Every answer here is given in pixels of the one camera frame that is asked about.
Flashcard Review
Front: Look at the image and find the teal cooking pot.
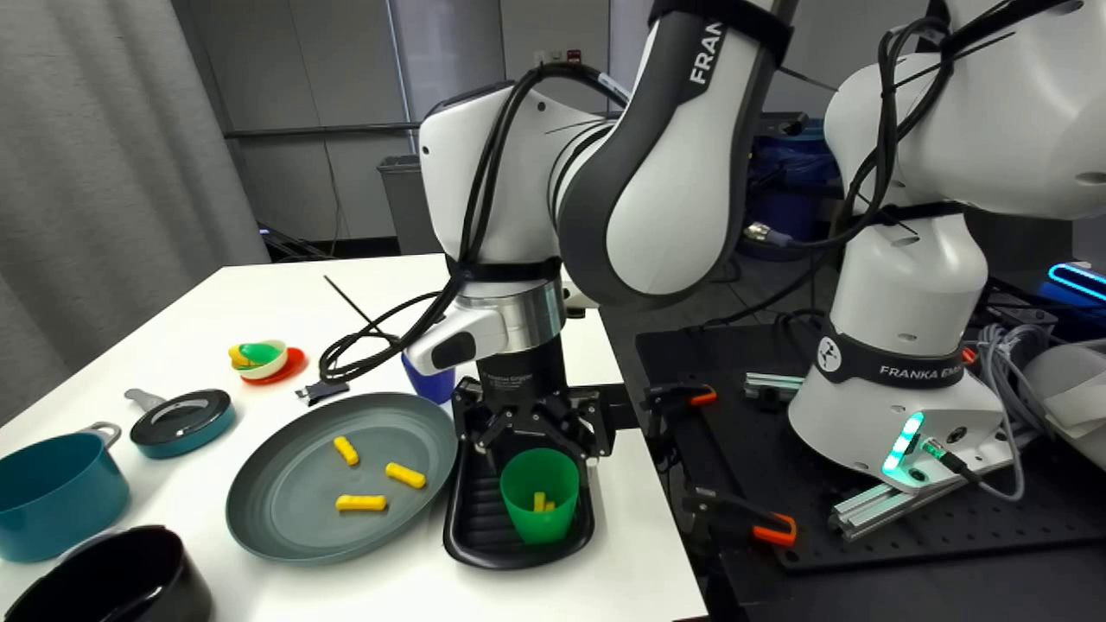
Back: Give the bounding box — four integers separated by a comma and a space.
0, 423, 136, 567

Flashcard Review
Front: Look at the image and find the black rectangular tray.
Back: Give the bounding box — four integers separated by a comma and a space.
442, 377, 599, 575

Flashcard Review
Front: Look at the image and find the orange-handled black clamp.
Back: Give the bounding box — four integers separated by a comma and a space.
676, 483, 800, 552
644, 380, 721, 427

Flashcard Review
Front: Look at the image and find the small grey black clip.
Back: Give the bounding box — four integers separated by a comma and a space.
292, 374, 352, 409

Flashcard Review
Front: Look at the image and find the grey curtain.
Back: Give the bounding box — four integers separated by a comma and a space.
0, 0, 270, 427

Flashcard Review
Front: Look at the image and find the blue trash bin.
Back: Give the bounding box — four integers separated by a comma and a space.
747, 114, 844, 262

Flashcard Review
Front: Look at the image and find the teal frying pan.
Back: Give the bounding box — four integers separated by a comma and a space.
119, 385, 238, 465

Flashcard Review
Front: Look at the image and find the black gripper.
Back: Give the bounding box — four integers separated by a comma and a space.
459, 341, 614, 474

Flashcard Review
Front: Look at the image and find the black pot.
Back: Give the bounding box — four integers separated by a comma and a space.
0, 521, 217, 622

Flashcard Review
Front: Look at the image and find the green plastic cup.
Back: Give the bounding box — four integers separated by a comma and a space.
499, 447, 583, 546

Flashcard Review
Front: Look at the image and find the small orange plate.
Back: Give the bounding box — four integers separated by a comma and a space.
240, 341, 312, 391

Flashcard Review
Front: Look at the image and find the grey bin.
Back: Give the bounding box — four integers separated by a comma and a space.
375, 151, 432, 255

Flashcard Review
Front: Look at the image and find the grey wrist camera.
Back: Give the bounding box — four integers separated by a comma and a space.
407, 326, 484, 380

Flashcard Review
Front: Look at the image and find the blue plastic cup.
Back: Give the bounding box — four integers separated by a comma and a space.
398, 352, 459, 409

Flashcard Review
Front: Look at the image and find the aluminium extrusion rail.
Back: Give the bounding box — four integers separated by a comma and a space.
830, 443, 1017, 539

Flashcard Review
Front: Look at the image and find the green yellow toy taco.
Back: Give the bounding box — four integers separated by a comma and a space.
224, 338, 292, 385

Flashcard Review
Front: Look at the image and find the black perforated base board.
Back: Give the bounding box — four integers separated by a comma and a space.
633, 326, 1106, 577

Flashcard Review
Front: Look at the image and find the blue box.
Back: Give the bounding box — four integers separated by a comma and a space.
1039, 258, 1106, 323

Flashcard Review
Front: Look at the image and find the grey oval plate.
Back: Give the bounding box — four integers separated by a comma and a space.
224, 391, 462, 567

